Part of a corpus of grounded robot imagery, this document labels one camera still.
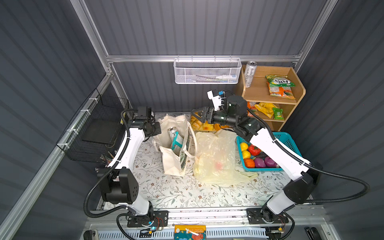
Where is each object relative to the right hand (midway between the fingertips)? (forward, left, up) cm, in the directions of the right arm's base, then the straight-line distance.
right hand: (195, 115), depth 66 cm
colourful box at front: (-40, +3, -38) cm, 56 cm away
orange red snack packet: (+26, -36, -20) cm, 49 cm away
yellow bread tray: (+25, -1, -35) cm, 43 cm away
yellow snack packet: (+25, -46, -21) cm, 56 cm away
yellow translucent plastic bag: (-3, -11, -36) cm, 38 cm away
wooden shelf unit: (+32, -41, -13) cm, 54 cm away
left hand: (+7, +24, -19) cm, 31 cm away
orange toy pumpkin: (-7, -31, -35) cm, 47 cm away
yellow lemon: (-1, -31, -35) cm, 47 cm away
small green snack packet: (+21, -52, -21) cm, 60 cm away
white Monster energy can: (+11, +16, -25) cm, 32 cm away
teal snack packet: (+4, +12, -29) cm, 31 cm away
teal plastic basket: (+10, -57, -34) cm, 67 cm away
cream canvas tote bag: (-10, +13, -28) cm, 32 cm away
